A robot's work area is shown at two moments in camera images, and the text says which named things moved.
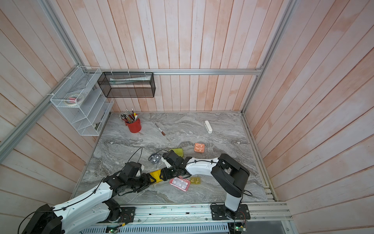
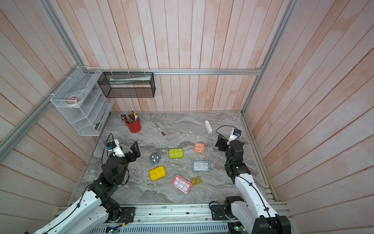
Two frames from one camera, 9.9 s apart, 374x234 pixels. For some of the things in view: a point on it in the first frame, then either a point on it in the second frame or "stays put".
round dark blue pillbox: [155, 157] stays put
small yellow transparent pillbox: [195, 180] stays put
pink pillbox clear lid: [180, 183] stays put
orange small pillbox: [199, 147] stays put
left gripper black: [145, 180] -> [136, 152]
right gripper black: [165, 175] -> [224, 142]
